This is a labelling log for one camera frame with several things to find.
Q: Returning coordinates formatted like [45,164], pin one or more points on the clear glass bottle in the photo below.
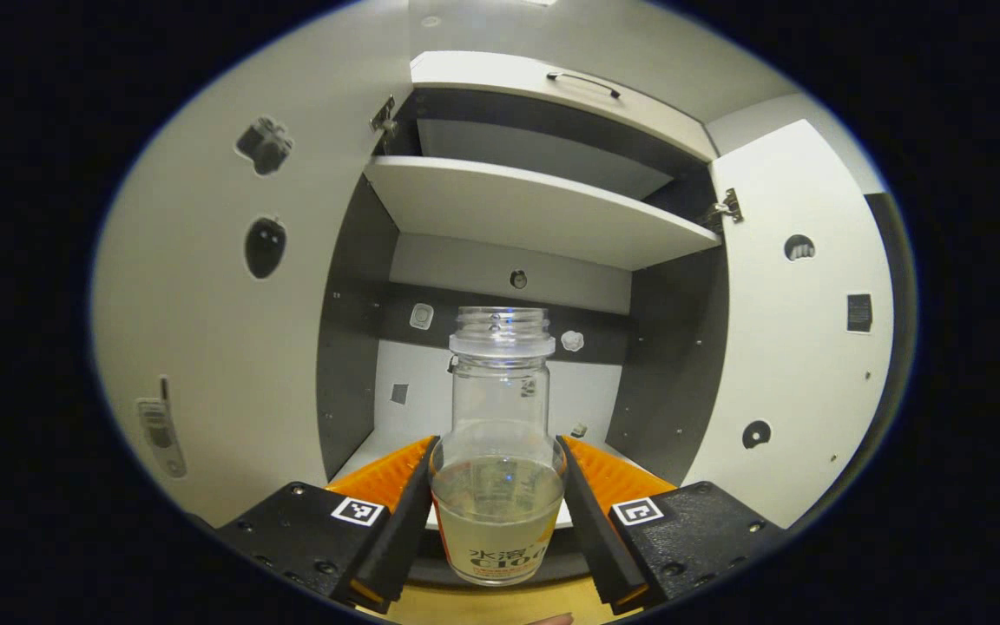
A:
[500,503]

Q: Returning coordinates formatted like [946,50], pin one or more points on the white cabinet door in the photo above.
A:
[799,365]
[205,330]

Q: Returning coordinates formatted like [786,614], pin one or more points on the white grey cabinet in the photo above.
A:
[352,347]

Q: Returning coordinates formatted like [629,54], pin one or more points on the short white cabinet shelf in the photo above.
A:
[535,152]

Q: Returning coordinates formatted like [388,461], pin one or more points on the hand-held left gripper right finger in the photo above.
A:
[595,538]

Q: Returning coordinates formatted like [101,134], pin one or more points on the metal door hinge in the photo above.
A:
[384,117]
[723,208]

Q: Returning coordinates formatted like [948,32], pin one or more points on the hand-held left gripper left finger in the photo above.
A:
[400,538]

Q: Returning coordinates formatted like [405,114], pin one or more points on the white cabinet drawer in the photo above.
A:
[500,82]

